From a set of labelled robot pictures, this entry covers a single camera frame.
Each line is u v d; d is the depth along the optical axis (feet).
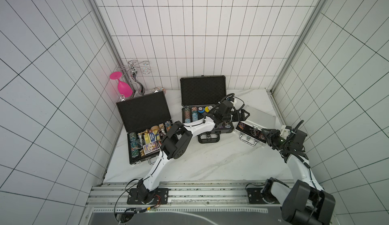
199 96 3.50
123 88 3.17
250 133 3.10
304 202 1.33
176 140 1.92
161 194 2.39
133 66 3.04
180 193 2.44
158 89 3.84
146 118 3.27
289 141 2.14
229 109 2.44
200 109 3.31
